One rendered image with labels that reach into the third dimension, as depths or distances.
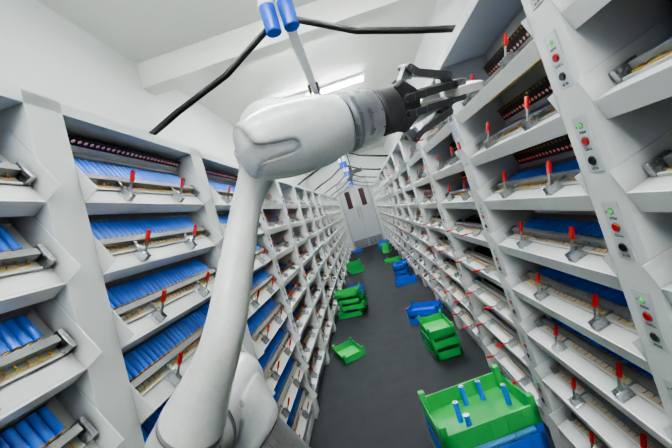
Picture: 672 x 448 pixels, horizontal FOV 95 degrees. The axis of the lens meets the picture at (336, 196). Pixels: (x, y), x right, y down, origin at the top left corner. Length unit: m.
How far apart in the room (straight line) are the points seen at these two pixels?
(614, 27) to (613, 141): 0.23
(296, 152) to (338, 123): 0.07
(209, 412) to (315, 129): 0.42
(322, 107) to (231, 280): 0.30
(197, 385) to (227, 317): 0.10
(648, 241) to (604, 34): 0.41
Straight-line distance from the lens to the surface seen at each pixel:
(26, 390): 0.88
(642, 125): 0.85
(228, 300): 0.52
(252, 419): 0.75
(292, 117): 0.40
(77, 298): 0.94
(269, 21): 1.36
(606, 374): 1.30
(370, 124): 0.45
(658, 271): 0.86
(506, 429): 1.23
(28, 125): 1.01
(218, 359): 0.53
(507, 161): 1.48
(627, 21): 0.90
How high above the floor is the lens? 1.23
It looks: 3 degrees up
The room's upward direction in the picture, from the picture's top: 17 degrees counter-clockwise
